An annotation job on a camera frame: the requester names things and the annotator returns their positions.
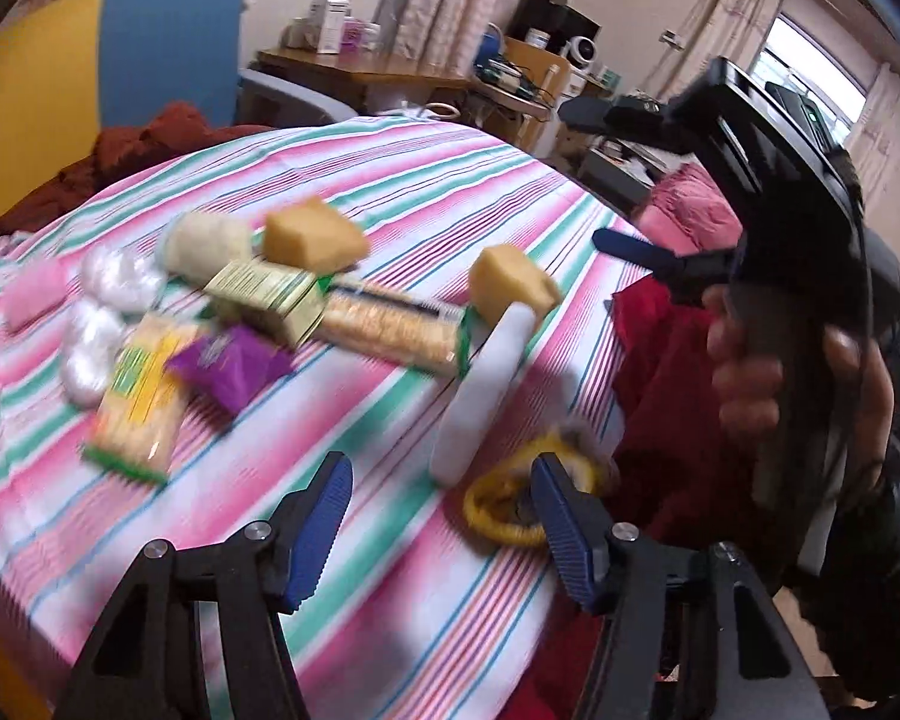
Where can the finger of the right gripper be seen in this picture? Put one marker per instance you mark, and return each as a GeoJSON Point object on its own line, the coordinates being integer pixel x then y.
{"type": "Point", "coordinates": [626, 116]}
{"type": "Point", "coordinates": [660, 261]}

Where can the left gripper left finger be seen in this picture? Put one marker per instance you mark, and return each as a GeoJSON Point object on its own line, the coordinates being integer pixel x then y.
{"type": "Point", "coordinates": [307, 523]}

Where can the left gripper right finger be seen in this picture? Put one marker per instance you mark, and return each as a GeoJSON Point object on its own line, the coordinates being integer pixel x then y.
{"type": "Point", "coordinates": [576, 526]}

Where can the orange sponge block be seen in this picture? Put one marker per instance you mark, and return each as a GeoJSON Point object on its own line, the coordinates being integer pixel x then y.
{"type": "Point", "coordinates": [313, 237]}
{"type": "Point", "coordinates": [503, 275]}

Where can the white cylinder bottle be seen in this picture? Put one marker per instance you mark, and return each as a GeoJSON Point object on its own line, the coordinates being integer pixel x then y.
{"type": "Point", "coordinates": [474, 406]}

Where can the purple snack packet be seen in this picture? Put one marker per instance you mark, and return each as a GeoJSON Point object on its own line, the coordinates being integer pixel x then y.
{"type": "Point", "coordinates": [230, 368]}

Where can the yellow green cracker packet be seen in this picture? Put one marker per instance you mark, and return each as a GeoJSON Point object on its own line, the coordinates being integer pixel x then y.
{"type": "Point", "coordinates": [134, 430]}

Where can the long cracker packet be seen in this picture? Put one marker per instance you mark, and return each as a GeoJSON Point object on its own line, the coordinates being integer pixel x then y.
{"type": "Point", "coordinates": [423, 333]}

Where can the green yellow small carton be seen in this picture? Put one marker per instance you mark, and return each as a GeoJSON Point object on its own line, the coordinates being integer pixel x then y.
{"type": "Point", "coordinates": [284, 303]}

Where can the white plastic ball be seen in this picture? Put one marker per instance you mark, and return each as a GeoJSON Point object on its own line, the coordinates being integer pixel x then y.
{"type": "Point", "coordinates": [85, 376]}
{"type": "Point", "coordinates": [94, 329]}
{"type": "Point", "coordinates": [122, 280]}

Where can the cream loofah sponge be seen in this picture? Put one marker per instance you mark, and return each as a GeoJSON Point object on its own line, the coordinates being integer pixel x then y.
{"type": "Point", "coordinates": [197, 245]}

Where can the pink hair roller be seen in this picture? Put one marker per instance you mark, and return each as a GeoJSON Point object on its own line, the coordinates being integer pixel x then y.
{"type": "Point", "coordinates": [37, 289]}

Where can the person's dark sleeve forearm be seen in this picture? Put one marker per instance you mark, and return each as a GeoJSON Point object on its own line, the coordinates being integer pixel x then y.
{"type": "Point", "coordinates": [853, 604]}

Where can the person's right hand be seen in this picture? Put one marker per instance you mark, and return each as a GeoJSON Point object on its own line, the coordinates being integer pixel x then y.
{"type": "Point", "coordinates": [747, 386]}

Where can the wooden desk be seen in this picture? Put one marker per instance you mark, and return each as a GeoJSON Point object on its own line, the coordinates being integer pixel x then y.
{"type": "Point", "coordinates": [367, 75]}

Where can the right beige curtain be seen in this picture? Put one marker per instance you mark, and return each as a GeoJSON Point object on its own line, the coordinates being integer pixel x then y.
{"type": "Point", "coordinates": [443, 35]}

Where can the striped pink green tablecloth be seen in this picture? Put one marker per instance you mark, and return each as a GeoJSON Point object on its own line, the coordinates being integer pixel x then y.
{"type": "Point", "coordinates": [412, 618]}

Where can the purple box on desk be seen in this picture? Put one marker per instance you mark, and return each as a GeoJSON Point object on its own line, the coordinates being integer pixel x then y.
{"type": "Point", "coordinates": [352, 35]}

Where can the white milk carton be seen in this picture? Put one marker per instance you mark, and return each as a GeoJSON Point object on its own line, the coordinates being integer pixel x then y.
{"type": "Point", "coordinates": [325, 25]}

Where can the dark red jacket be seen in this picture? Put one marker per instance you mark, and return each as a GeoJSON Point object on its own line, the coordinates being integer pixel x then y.
{"type": "Point", "coordinates": [119, 152]}

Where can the grey yellow blue chair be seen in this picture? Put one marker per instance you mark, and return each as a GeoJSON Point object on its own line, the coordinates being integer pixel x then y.
{"type": "Point", "coordinates": [77, 67]}

